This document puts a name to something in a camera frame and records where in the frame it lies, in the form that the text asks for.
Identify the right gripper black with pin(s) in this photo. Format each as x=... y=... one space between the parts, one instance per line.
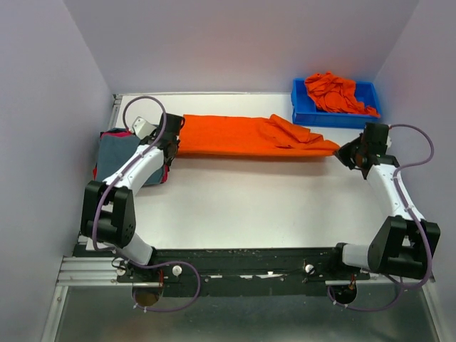
x=343 y=153

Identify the orange t shirt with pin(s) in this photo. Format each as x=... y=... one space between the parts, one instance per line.
x=334 y=94
x=213 y=135

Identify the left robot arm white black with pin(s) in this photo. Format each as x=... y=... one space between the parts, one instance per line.
x=108 y=213

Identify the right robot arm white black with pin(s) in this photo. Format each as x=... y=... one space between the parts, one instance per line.
x=406 y=241

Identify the folded dark teal t shirt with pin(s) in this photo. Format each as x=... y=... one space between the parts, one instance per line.
x=117 y=130

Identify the folded grey-blue t shirt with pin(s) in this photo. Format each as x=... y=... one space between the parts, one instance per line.
x=113 y=154

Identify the blue plastic bin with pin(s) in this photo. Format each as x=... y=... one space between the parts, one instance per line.
x=306 y=113

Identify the crumpled orange t shirt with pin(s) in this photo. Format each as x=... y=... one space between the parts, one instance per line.
x=334 y=94

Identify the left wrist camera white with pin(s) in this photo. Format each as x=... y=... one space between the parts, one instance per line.
x=142 y=128

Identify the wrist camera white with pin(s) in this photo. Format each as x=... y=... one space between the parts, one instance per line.
x=389 y=140
x=142 y=128

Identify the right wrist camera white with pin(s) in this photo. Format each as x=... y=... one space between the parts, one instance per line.
x=389 y=140

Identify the black mounting base rail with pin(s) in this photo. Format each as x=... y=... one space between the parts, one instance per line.
x=237 y=272

